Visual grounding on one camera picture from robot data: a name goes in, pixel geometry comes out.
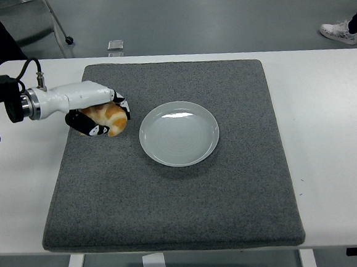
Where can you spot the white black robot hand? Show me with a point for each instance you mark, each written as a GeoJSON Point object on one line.
{"type": "Point", "coordinates": [70, 97]}

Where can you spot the golden croissant bread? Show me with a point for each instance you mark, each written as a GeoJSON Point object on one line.
{"type": "Point", "coordinates": [115, 116]}

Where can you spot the grey round plate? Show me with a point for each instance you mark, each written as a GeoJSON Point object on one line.
{"type": "Point", "coordinates": [178, 135]}

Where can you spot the silver square floor box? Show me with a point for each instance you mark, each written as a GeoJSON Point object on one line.
{"type": "Point", "coordinates": [115, 45]}

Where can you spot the grey wheeled stand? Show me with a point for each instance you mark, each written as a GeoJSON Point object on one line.
{"type": "Point", "coordinates": [30, 24]}

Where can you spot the grey felt mat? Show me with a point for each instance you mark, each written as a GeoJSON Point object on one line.
{"type": "Point", "coordinates": [171, 202]}

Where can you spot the person's foot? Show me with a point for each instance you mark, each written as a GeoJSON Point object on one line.
{"type": "Point", "coordinates": [337, 32]}

